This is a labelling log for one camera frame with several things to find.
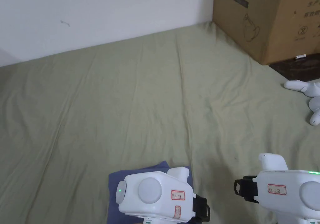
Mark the large brown cardboard carton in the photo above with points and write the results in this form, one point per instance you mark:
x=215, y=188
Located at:
x=275, y=21

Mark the bed with pale green sheet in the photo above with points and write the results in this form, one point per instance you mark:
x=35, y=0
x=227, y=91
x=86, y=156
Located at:
x=125, y=109

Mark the white marker pen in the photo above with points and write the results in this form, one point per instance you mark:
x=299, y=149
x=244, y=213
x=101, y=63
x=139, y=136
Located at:
x=300, y=56

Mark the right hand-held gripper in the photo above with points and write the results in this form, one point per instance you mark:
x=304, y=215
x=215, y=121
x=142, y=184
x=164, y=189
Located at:
x=290, y=194

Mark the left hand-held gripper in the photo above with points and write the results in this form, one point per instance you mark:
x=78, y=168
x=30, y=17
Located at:
x=155, y=194

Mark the dark blue shirt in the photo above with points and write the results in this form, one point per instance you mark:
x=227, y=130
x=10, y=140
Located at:
x=150, y=167

